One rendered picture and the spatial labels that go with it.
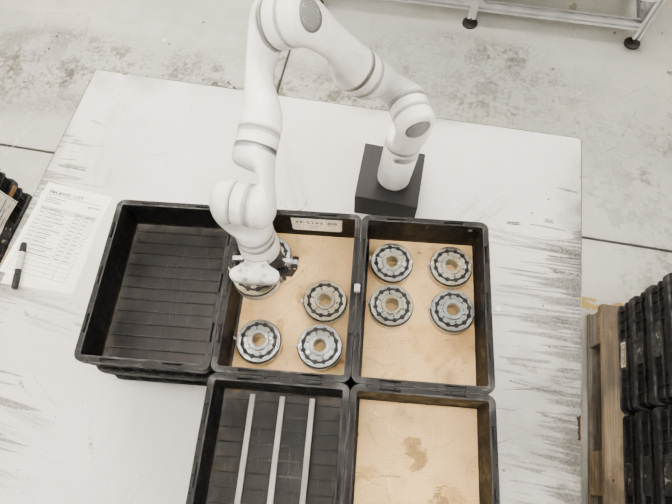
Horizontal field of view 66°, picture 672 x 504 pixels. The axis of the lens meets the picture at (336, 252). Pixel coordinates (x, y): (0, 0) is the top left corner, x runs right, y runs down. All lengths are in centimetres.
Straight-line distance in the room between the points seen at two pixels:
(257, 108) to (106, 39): 241
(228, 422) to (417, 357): 45
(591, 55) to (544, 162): 147
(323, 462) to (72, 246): 93
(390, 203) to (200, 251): 52
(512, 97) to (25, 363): 231
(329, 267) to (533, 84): 184
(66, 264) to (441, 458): 112
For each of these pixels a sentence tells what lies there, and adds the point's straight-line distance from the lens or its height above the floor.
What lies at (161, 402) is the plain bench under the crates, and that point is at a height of 70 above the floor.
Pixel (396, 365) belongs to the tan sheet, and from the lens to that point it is 123.
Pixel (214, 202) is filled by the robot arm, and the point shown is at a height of 134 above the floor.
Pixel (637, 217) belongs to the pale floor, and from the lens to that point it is 263.
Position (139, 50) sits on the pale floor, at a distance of 309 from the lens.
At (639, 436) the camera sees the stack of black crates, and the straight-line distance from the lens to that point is 201.
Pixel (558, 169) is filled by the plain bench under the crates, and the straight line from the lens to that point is 171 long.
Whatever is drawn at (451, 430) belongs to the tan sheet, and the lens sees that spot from 123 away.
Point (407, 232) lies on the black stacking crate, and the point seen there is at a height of 88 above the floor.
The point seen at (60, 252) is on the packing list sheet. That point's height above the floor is 70.
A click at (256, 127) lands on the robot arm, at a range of 84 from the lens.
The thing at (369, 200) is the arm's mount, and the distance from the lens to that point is 144.
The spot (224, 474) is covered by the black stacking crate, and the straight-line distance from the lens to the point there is 123.
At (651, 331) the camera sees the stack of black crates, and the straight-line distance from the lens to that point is 198.
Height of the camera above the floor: 203
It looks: 66 degrees down
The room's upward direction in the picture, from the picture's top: 2 degrees counter-clockwise
